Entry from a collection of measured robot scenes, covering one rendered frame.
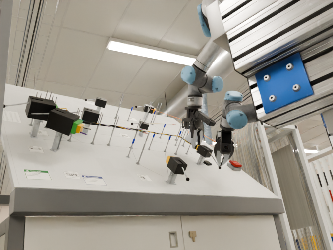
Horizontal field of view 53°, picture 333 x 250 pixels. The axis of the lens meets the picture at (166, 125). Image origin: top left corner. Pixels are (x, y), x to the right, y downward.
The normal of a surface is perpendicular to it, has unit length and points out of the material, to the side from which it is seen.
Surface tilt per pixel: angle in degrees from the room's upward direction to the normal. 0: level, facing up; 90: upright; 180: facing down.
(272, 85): 90
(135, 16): 180
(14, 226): 90
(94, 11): 180
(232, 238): 90
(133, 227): 90
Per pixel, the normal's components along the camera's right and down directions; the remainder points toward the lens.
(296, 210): -0.88, -0.09
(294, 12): -0.68, -0.22
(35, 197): 0.58, -0.40
